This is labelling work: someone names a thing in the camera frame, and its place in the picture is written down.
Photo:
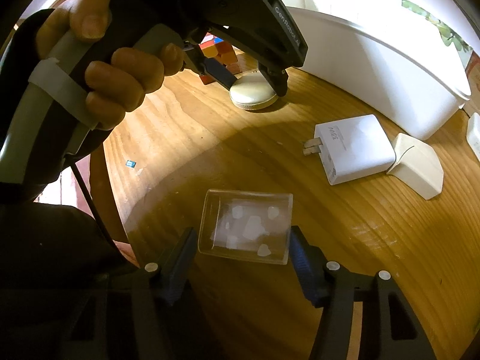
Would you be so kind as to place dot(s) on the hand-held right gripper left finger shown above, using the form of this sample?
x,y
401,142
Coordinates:
x,y
176,272

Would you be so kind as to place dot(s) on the person's dark clothing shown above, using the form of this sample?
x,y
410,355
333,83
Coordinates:
x,y
48,255

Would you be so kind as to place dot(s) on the white power strip box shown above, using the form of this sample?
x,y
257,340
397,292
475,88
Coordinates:
x,y
474,131

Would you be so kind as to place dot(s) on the colourful puzzle cube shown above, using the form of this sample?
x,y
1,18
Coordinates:
x,y
228,52

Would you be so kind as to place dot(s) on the person's left hand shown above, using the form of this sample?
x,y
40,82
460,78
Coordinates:
x,y
123,67

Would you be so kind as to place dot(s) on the cream round compact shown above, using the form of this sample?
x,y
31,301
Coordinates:
x,y
249,92

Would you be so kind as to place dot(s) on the cream angular plastic box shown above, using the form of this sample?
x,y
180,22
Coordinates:
x,y
416,168

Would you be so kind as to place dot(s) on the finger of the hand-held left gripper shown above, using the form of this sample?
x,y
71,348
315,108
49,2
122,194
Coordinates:
x,y
221,75
275,78

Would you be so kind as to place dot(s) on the clear plastic box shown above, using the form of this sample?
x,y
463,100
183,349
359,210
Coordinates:
x,y
247,225

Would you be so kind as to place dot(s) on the large white storage bin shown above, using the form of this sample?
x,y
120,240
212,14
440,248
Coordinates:
x,y
378,67

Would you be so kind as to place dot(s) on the white charger adapter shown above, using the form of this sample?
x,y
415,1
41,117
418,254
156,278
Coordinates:
x,y
356,150

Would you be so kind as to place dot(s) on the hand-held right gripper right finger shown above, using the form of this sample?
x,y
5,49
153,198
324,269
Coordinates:
x,y
304,272

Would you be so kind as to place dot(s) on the small blue scrap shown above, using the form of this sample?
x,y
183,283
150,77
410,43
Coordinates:
x,y
130,164

